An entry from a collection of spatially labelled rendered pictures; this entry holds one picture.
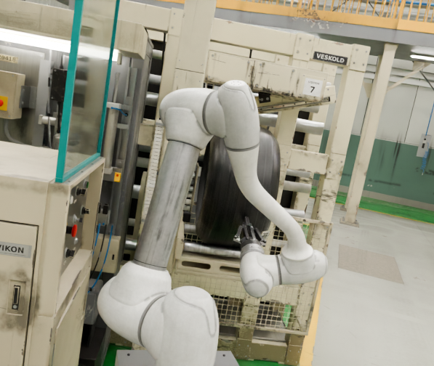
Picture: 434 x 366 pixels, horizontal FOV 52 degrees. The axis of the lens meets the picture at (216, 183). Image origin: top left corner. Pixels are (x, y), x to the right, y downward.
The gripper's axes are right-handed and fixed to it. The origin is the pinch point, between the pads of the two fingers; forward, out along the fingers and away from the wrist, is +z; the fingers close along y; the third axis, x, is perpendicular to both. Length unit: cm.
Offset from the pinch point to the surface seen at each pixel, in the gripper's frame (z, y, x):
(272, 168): 12.1, -7.6, -20.8
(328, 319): 118, -110, 143
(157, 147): 28, 41, -15
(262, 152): 16.9, -2.7, -25.5
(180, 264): 5.5, 22.9, 28.3
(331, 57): 98, -45, -59
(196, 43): 39, 32, -60
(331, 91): 76, -43, -44
